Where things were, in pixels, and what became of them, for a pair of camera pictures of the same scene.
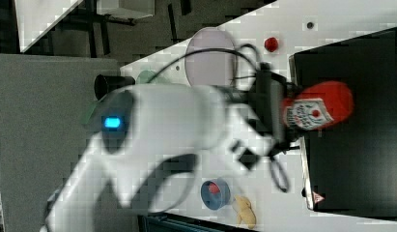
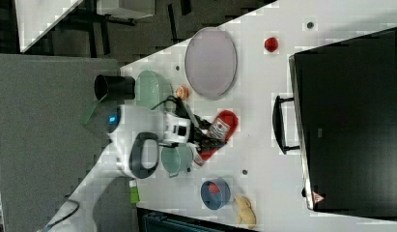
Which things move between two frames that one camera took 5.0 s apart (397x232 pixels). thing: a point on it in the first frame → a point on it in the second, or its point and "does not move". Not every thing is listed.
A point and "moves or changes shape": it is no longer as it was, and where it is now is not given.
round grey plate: x=211 y=68 does not move
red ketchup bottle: x=318 y=105 moves or changes shape
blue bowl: x=215 y=201 does not move
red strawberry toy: x=271 y=43 does not move
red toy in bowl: x=213 y=188 does not move
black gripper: x=268 y=95 → x=199 y=127
